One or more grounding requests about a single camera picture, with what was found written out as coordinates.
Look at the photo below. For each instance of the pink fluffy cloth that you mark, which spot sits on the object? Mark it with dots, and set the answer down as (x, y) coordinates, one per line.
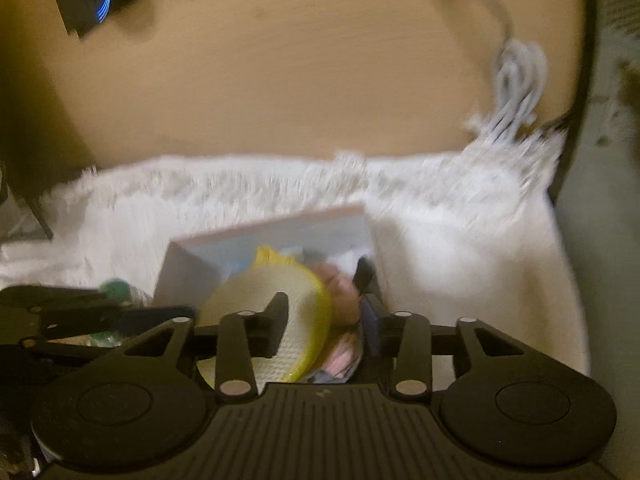
(340, 290)

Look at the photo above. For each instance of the white fluffy blanket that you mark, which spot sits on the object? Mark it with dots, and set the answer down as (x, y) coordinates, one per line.
(450, 240)

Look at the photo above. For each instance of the pink striped cloth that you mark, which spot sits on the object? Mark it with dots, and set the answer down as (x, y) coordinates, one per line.
(342, 355)

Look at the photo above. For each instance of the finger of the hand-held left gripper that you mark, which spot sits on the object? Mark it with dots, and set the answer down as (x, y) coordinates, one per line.
(125, 317)
(60, 296)

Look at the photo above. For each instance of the grey box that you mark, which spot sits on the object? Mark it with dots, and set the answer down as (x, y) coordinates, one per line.
(210, 255)

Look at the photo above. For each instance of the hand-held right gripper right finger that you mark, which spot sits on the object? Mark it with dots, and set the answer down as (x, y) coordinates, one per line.
(371, 322)

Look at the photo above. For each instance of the green soft toy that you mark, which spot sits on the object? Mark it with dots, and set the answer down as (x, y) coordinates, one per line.
(116, 290)

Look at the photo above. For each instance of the black furniture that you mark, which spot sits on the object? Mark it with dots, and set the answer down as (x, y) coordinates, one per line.
(30, 200)

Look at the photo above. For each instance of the yellow rimmed white mesh sponge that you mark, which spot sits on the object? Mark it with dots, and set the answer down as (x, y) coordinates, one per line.
(280, 280)

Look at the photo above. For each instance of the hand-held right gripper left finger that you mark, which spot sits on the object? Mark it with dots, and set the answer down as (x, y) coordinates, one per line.
(278, 312)

